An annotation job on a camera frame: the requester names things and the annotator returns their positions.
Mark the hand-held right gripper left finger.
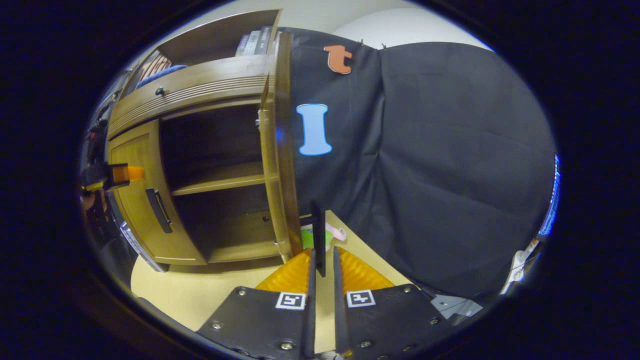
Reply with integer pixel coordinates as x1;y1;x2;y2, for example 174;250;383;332
196;248;317;360

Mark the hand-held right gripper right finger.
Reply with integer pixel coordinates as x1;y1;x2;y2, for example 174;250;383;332
332;246;453;358

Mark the wooden cabinet door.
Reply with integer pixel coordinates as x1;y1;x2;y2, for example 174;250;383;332
106;120;208;266
257;72;305;264

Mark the wooden double-door shoe cabinet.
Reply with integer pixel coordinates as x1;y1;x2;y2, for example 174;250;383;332
102;9;306;273

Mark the wooden cabinet drawer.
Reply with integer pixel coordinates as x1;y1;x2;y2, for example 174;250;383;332
106;55;273;141

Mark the pink and green plush toy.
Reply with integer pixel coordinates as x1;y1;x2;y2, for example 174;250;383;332
300;222;347;252

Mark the blue folded towel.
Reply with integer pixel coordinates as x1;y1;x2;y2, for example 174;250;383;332
136;64;188;90

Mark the grey stand base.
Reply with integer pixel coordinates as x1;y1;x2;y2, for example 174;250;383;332
431;294;483;321

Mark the black backdrop cloth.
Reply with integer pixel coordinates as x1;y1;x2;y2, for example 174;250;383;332
277;27;558;301

